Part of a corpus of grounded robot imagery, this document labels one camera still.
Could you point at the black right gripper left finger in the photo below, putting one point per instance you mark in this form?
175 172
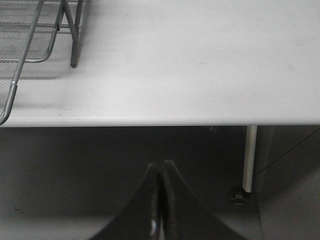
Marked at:
140 218

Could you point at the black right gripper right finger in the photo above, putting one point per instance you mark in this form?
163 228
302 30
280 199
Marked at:
184 217

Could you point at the black caster wheel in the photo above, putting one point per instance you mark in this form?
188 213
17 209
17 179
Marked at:
239 196

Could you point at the white table leg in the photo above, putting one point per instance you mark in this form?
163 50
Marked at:
249 158

